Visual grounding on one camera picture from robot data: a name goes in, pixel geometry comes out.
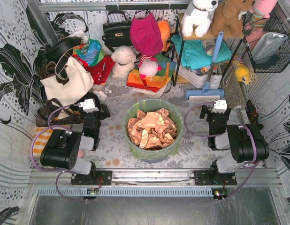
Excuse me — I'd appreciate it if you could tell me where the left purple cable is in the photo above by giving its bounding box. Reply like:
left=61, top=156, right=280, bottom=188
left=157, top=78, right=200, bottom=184
left=30, top=104, right=89, bottom=202

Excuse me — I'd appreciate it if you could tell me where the orange checkered cloth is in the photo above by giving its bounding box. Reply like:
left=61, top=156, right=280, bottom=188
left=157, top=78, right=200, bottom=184
left=33, top=129, right=53, bottom=158

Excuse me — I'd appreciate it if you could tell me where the teal folded cloth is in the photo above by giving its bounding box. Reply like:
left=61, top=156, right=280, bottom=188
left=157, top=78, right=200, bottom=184
left=181, top=40, right=232, bottom=70

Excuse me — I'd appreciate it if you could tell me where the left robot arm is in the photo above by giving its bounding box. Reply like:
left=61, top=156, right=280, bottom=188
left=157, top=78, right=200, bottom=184
left=40, top=104, right=112, bottom=186

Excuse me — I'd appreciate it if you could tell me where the colourful printed bag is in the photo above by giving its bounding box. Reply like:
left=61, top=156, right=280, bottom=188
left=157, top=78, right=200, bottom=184
left=72, top=39, right=105, bottom=67

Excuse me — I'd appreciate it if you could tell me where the orange plush toy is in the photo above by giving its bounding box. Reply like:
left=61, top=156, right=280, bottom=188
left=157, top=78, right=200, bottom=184
left=157, top=20, right=170, bottom=48

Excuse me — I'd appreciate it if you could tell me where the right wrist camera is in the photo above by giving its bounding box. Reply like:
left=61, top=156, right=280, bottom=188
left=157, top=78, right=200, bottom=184
left=211, top=100, right=227, bottom=113

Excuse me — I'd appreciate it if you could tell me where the cream canvas tote bag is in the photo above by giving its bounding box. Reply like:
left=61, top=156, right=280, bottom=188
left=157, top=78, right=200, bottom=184
left=41, top=56, right=94, bottom=106

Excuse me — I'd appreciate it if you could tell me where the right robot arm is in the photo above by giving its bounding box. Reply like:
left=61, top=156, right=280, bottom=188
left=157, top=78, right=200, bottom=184
left=194, top=105, right=269, bottom=186

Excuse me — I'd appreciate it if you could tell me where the rainbow striped cloth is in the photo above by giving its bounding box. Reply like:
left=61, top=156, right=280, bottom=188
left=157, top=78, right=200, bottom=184
left=126, top=53, right=176, bottom=92

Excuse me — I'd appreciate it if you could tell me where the magenta cloth bag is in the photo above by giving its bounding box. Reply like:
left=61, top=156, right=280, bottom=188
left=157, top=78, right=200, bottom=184
left=130, top=13, right=163, bottom=56

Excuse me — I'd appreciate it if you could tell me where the white plush dog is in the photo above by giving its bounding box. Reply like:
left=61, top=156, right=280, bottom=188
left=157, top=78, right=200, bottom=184
left=182, top=0, right=218, bottom=37

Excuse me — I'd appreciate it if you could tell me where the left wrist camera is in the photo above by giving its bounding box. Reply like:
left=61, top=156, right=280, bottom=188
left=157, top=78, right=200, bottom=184
left=78, top=98, right=97, bottom=112

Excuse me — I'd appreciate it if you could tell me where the black round hat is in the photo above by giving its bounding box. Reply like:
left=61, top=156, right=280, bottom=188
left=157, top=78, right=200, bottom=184
left=46, top=37, right=82, bottom=62

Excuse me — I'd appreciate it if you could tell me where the black wire basket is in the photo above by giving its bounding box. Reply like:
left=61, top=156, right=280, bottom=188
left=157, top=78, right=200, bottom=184
left=243, top=11, right=290, bottom=74

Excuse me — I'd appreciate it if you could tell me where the red cloth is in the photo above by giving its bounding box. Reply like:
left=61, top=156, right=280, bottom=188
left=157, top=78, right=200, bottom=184
left=85, top=55, right=115, bottom=85

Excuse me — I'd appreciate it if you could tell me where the black leather handbag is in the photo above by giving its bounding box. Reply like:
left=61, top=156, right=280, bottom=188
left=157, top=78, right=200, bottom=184
left=102, top=11, right=133, bottom=52

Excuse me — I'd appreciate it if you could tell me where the wooden metal shelf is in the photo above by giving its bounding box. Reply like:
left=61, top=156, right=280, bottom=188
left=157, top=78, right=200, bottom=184
left=171, top=13, right=244, bottom=87

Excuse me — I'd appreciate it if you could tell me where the silver foil pouch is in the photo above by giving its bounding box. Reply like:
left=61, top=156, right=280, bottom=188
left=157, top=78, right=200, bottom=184
left=252, top=32, right=288, bottom=61

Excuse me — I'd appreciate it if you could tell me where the purple cable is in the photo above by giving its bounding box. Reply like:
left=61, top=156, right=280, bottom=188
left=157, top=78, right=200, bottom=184
left=30, top=104, right=89, bottom=202
left=183, top=102, right=262, bottom=201

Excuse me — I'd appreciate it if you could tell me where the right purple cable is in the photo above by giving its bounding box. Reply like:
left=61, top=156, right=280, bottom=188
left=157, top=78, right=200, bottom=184
left=183, top=102, right=262, bottom=201

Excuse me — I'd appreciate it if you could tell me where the brown teddy bear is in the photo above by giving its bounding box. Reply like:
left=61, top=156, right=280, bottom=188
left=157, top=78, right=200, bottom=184
left=210, top=0, right=255, bottom=37

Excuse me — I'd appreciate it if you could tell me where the crumpled brown paper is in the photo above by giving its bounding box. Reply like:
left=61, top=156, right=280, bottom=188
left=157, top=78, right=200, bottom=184
left=127, top=108, right=177, bottom=150

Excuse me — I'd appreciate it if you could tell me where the yellow plush toy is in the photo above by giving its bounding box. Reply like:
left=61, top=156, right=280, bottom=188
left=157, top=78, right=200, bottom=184
left=235, top=62, right=250, bottom=85

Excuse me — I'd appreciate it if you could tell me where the blue trash bin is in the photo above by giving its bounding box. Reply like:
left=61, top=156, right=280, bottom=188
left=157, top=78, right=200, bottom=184
left=141, top=156, right=168, bottom=164

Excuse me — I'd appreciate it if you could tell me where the green trash bag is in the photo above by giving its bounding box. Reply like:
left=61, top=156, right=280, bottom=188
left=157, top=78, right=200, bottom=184
left=122, top=99, right=183, bottom=159

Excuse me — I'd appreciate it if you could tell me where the white shoe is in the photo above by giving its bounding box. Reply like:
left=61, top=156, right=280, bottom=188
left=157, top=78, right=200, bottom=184
left=176, top=67, right=222, bottom=89

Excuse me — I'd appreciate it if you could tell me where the pink plush doll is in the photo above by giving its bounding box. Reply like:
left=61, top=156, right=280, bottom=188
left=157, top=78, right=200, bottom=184
left=138, top=55, right=161, bottom=78

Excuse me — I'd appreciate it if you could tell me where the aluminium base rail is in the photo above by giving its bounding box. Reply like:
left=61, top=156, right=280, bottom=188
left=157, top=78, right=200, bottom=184
left=28, top=168, right=282, bottom=188

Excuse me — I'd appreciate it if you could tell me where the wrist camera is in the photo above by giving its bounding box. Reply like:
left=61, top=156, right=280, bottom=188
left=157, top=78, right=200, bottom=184
left=211, top=100, right=227, bottom=113
left=78, top=98, right=97, bottom=112

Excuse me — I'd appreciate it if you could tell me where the white plush sheep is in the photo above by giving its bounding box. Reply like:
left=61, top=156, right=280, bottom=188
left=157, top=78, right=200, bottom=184
left=111, top=46, right=136, bottom=79

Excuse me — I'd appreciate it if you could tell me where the pink plush toy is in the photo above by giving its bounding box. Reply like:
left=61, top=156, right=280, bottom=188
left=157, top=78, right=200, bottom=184
left=249, top=0, right=277, bottom=28

